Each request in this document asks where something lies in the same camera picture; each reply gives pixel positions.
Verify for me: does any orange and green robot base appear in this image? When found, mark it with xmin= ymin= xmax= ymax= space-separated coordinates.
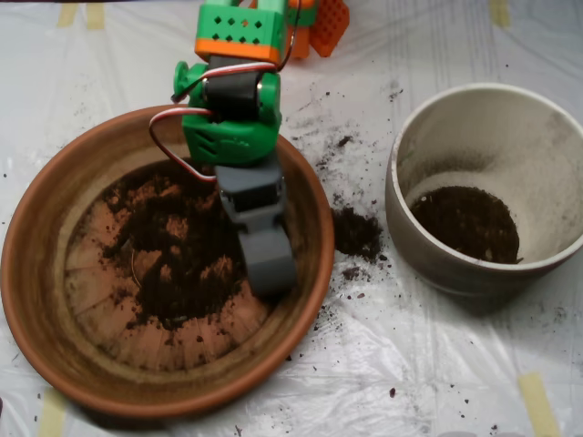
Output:
xmin=286 ymin=0 xmax=351 ymax=60

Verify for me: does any spilled dark soil pile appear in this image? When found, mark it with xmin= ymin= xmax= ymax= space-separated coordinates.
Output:
xmin=332 ymin=207 xmax=386 ymax=263

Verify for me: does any white ceramic pot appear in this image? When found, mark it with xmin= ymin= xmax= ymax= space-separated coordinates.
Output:
xmin=384 ymin=81 xmax=583 ymax=315

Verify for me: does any terracotta clay saucer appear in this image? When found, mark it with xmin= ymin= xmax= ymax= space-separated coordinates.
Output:
xmin=0 ymin=103 xmax=337 ymax=420

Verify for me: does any clear plastic sheet cover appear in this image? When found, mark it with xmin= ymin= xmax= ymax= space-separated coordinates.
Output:
xmin=0 ymin=0 xmax=583 ymax=437

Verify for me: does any beige masking tape strip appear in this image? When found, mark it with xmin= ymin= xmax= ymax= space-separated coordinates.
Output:
xmin=489 ymin=0 xmax=511 ymax=26
xmin=56 ymin=3 xmax=78 ymax=28
xmin=86 ymin=3 xmax=107 ymax=31
xmin=38 ymin=389 xmax=67 ymax=437
xmin=517 ymin=371 xmax=560 ymax=437

